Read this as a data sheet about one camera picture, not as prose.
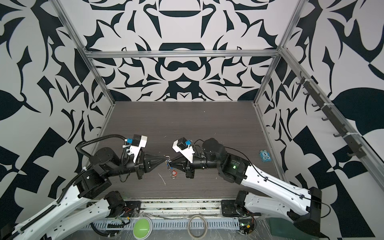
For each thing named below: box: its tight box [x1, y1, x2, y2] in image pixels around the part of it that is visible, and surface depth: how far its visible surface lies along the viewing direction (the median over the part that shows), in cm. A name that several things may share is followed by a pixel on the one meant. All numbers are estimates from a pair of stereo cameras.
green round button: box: [133, 217, 153, 240], surface depth 70 cm
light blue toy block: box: [259, 150, 272, 162], surface depth 93 cm
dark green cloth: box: [265, 217, 310, 240], surface depth 70 cm
